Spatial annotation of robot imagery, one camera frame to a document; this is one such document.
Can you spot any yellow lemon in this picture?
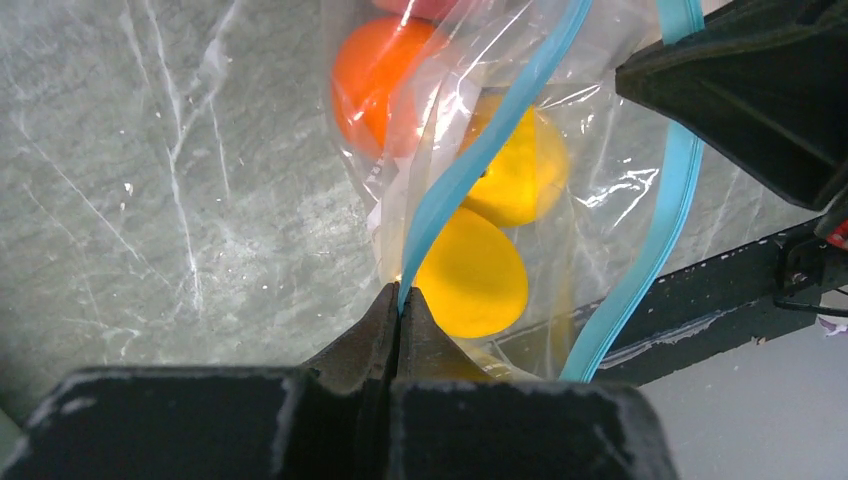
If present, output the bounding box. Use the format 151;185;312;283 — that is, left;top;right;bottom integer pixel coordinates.
415;208;529;339
462;106;570;228

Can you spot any clear zip top bag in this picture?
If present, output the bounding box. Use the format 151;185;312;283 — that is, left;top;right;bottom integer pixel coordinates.
321;1;809;382

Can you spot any orange tangerine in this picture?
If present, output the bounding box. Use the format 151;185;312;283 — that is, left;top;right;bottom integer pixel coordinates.
330;15;448;156

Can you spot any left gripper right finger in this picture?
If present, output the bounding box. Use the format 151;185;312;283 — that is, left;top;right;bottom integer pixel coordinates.
386;287;678;480

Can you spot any yellow lemon front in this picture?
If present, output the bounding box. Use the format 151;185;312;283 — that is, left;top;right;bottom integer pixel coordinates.
462;106;570;228

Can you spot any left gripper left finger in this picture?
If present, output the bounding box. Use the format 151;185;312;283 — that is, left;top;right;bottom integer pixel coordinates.
1;284;399;479

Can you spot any pink peach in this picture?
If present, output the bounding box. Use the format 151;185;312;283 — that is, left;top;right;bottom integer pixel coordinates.
372;0;459;20

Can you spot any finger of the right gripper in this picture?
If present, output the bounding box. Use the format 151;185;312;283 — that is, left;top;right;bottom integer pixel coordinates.
615;1;847;211

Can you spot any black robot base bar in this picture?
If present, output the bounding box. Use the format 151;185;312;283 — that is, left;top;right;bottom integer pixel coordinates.
594;221;847;385

